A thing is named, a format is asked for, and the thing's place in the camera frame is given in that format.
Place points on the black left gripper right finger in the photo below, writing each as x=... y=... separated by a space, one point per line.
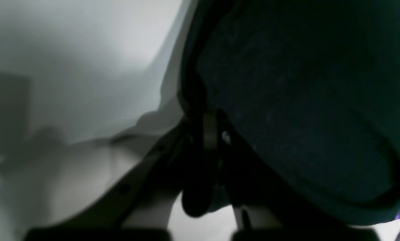
x=266 y=208

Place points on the dark printed T-shirt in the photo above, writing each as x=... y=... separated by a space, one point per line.
x=313 y=87

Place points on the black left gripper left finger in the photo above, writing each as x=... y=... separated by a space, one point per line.
x=138 y=206

